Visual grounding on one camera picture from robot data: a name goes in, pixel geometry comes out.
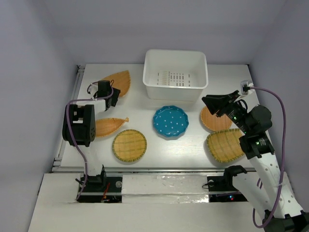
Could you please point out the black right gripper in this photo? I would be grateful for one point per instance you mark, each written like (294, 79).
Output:
(214, 102)

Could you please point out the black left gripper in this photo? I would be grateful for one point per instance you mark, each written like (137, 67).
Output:
(115, 94)

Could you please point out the orange fan-shaped woven plate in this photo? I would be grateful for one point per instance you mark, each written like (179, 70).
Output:
(121, 81)

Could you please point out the blue polka dot ceramic plate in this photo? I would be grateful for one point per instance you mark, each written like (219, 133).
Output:
(170, 121)

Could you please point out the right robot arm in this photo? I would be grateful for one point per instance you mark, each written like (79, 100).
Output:
(271, 195)

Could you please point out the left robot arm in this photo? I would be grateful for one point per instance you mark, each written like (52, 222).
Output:
(79, 129)

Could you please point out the white plastic bin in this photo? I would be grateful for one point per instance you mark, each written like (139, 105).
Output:
(175, 75)

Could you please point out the round orange woven plate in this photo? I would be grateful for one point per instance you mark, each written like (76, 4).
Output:
(214, 123)

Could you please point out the orange fish-shaped woven plate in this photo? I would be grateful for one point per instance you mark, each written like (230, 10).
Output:
(107, 126)

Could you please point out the yellow fan-shaped bamboo plate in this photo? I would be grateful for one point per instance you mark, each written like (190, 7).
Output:
(224, 145)

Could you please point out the round green-rimmed bamboo plate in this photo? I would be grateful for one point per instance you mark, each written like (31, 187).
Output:
(129, 145)

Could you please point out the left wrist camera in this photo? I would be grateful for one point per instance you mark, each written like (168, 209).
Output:
(92, 88)

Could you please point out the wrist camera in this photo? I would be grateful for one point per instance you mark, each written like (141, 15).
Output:
(245, 87)
(92, 88)

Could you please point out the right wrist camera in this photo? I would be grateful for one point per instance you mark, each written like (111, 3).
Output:
(245, 87)

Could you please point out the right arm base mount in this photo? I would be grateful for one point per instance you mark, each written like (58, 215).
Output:
(221, 189)

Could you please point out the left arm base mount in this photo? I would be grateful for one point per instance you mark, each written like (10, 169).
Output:
(106, 186)

